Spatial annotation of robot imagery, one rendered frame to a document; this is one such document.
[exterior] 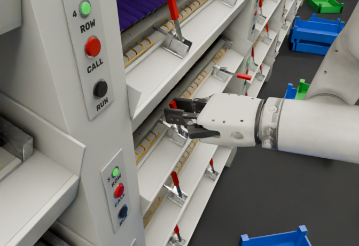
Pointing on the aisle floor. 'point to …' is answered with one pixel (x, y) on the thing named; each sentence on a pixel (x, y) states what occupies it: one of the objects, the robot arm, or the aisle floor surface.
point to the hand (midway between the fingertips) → (179, 111)
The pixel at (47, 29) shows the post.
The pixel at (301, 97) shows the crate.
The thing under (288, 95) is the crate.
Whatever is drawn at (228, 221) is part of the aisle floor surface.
